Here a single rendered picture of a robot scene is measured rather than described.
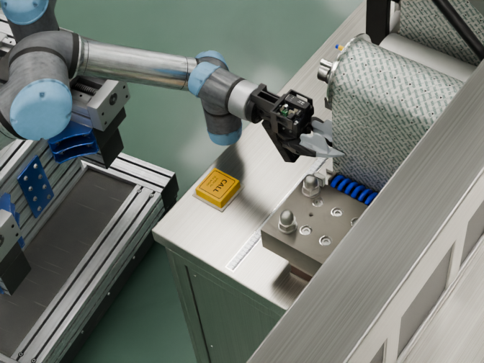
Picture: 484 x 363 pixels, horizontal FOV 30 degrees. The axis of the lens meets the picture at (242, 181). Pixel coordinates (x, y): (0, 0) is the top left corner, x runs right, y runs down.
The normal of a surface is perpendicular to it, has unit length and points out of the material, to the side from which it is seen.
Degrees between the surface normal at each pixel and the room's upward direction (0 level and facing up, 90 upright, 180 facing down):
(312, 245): 0
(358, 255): 0
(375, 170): 90
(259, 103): 90
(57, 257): 0
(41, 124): 86
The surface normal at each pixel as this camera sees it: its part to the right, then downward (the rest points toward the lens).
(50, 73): 0.49, -0.62
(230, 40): -0.09, -0.61
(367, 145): -0.59, 0.67
